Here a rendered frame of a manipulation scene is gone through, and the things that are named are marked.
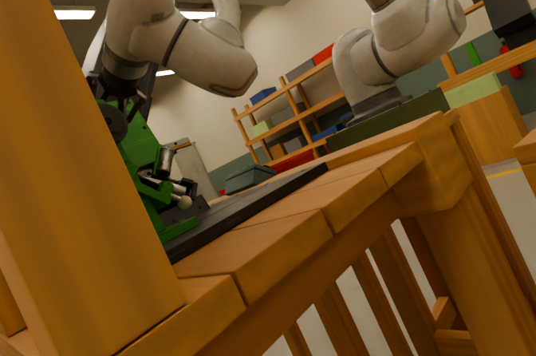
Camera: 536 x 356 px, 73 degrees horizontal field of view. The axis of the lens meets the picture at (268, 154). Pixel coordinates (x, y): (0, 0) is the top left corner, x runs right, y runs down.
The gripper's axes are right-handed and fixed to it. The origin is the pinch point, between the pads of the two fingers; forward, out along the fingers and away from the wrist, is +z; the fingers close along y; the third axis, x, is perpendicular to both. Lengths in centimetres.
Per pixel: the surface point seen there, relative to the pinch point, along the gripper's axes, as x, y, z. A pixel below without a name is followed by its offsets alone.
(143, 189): 26.0, -11.7, -19.8
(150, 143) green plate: -1.8, -11.5, 4.4
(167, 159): 3.7, -16.7, 0.8
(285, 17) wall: -576, -181, 258
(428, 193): 24, -54, -45
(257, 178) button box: 2.8, -40.4, -3.6
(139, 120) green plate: -7.6, -6.8, 4.4
